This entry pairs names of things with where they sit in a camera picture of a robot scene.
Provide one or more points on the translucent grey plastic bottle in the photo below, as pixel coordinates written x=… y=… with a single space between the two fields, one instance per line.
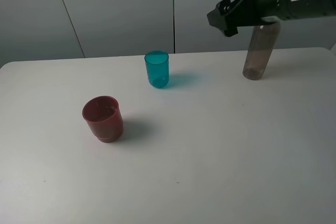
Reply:
x=260 y=48

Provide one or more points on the red plastic cup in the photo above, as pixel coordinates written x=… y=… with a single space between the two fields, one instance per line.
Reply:
x=103 y=117

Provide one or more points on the teal transparent plastic cup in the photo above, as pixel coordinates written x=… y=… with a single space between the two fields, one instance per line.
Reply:
x=157 y=67

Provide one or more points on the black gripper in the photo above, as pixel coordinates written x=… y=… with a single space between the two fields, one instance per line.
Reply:
x=229 y=15

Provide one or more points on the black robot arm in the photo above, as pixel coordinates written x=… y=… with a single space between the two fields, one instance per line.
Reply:
x=300 y=9

